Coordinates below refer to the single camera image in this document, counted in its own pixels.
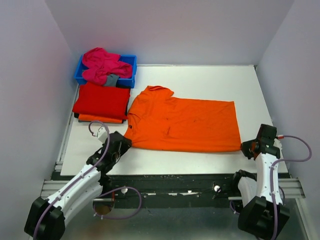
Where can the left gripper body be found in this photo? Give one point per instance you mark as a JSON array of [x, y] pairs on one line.
[[125, 145]]

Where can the folded orange t-shirt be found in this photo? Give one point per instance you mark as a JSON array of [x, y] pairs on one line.
[[90, 118]]

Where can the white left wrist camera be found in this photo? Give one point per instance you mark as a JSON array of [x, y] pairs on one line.
[[102, 134]]

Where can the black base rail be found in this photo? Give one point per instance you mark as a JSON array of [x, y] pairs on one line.
[[170, 191]]

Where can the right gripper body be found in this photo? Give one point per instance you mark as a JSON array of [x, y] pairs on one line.
[[247, 146]]

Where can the folded red t-shirt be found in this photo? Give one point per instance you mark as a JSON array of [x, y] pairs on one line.
[[102, 101]]

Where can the pink t-shirt in bin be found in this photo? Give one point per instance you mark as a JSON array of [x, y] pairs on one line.
[[101, 63]]

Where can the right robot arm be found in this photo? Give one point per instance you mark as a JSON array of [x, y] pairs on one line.
[[263, 213]]

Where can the grey garment in bin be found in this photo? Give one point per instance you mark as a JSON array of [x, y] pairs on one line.
[[111, 80]]

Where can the aluminium extrusion frame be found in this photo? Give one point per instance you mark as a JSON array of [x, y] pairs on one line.
[[291, 186]]

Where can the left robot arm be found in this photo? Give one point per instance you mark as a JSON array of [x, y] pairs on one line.
[[48, 217]]

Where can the orange t-shirt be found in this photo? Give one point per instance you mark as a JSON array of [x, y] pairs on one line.
[[157, 120], [90, 118]]

